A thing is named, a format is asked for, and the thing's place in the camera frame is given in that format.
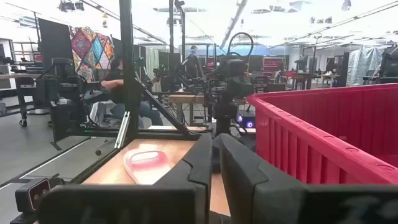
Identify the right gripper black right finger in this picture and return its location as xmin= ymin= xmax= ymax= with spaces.
xmin=217 ymin=133 xmax=398 ymax=224

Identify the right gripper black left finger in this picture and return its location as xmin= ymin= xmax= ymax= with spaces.
xmin=35 ymin=133 xmax=213 ymax=224

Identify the pale white foam slide sandal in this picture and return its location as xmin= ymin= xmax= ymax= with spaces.
xmin=123 ymin=148 xmax=172 ymax=185

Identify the large red plastic bin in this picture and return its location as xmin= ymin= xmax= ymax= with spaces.
xmin=247 ymin=83 xmax=398 ymax=185

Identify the computer case with purple lights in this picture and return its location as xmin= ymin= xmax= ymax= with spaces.
xmin=236 ymin=111 xmax=256 ymax=129

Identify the wooden background workbench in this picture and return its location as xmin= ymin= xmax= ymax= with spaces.
xmin=169 ymin=94 xmax=218 ymax=125

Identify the seated person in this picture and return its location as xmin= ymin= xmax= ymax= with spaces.
xmin=99 ymin=57 xmax=164 ymax=128

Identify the standing person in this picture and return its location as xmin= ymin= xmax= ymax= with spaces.
xmin=185 ymin=45 xmax=201 ymax=78

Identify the black background robot station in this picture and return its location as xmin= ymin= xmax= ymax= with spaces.
xmin=35 ymin=57 xmax=91 ymax=141

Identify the clear plastic sheet curtain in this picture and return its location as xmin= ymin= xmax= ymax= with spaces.
xmin=346 ymin=46 xmax=385 ymax=86

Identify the colourful patchwork cloth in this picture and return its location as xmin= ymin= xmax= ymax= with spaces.
xmin=68 ymin=26 xmax=115 ymax=82

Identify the black partition panel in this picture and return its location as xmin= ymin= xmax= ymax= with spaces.
xmin=37 ymin=17 xmax=74 ymax=71

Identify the silver metal bracket strip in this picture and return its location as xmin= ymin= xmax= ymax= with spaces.
xmin=114 ymin=111 xmax=131 ymax=149

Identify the black diagonal frame brace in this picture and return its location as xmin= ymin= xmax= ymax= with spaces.
xmin=135 ymin=73 xmax=200 ymax=138

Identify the small black table-level camera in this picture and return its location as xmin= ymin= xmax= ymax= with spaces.
xmin=14 ymin=177 xmax=52 ymax=214

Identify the black upright frame post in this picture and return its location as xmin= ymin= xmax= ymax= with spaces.
xmin=119 ymin=0 xmax=140 ymax=142

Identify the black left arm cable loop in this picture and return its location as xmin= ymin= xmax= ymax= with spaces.
xmin=226 ymin=32 xmax=255 ymax=58

